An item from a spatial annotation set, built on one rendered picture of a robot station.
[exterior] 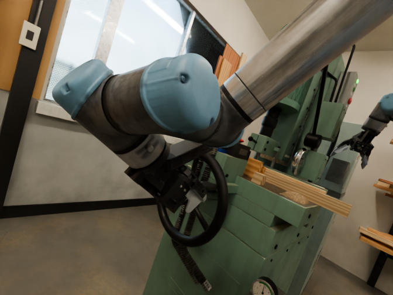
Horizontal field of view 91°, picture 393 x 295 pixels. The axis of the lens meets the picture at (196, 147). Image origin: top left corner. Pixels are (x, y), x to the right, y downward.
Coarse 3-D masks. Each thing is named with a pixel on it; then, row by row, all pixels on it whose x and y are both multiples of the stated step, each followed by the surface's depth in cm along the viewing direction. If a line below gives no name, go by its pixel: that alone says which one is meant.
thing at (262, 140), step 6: (258, 138) 77; (264, 138) 76; (270, 138) 78; (252, 144) 79; (258, 144) 77; (264, 144) 76; (270, 144) 79; (276, 144) 83; (258, 150) 77; (264, 150) 77; (270, 150) 81
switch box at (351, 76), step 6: (342, 72) 89; (348, 72) 88; (354, 72) 86; (348, 78) 88; (354, 78) 86; (348, 84) 87; (336, 90) 90; (342, 90) 88; (348, 90) 87; (342, 96) 88; (348, 96) 87; (342, 102) 87
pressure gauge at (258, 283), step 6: (264, 276) 53; (258, 282) 52; (264, 282) 50; (270, 282) 51; (252, 288) 52; (258, 288) 51; (264, 288) 50; (270, 288) 49; (276, 288) 50; (258, 294) 51; (264, 294) 50; (270, 294) 49; (276, 294) 49
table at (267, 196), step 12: (240, 180) 67; (228, 192) 64; (240, 192) 66; (252, 192) 63; (264, 192) 61; (276, 192) 61; (264, 204) 60; (276, 204) 58; (288, 204) 55; (300, 204) 55; (312, 204) 61; (288, 216) 55; (300, 216) 53; (312, 216) 62
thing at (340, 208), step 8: (272, 176) 75; (280, 176) 75; (280, 184) 73; (288, 184) 71; (296, 184) 69; (304, 192) 67; (312, 192) 65; (312, 200) 65; (320, 200) 63; (328, 200) 62; (336, 200) 61; (328, 208) 62; (336, 208) 60; (344, 208) 59; (344, 216) 59
